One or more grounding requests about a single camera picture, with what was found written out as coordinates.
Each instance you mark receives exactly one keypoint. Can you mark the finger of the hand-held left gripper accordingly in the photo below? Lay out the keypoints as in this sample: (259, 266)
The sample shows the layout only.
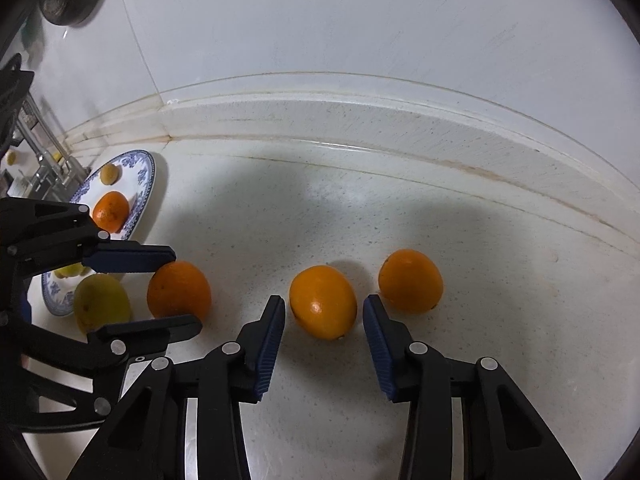
(130, 257)
(145, 332)

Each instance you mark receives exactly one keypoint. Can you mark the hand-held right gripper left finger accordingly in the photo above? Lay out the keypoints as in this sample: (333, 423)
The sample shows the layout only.
(270, 350)

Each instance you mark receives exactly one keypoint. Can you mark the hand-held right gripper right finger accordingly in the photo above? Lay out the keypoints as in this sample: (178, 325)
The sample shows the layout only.
(377, 345)

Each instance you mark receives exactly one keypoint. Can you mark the large orange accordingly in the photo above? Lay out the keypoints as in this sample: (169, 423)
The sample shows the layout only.
(110, 211)

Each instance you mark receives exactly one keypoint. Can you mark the large green pear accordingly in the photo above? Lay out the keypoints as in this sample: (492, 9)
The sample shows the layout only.
(102, 300)

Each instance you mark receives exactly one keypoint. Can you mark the medium orange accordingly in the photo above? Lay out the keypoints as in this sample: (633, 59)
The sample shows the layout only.
(180, 287)

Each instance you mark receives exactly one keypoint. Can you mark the small yellow pear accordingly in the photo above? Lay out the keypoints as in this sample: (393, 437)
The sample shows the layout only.
(70, 271)

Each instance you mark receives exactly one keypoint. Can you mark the blue rimmed white plate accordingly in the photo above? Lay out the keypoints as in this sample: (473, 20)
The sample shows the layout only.
(131, 192)

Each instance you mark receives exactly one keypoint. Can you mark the small orange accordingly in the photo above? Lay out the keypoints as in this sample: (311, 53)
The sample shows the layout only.
(323, 308)
(411, 281)

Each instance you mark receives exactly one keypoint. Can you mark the small brown round fruit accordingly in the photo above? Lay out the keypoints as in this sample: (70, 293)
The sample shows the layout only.
(110, 174)

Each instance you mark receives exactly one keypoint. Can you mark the tall steel faucet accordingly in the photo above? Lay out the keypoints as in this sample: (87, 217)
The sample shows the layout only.
(42, 175)

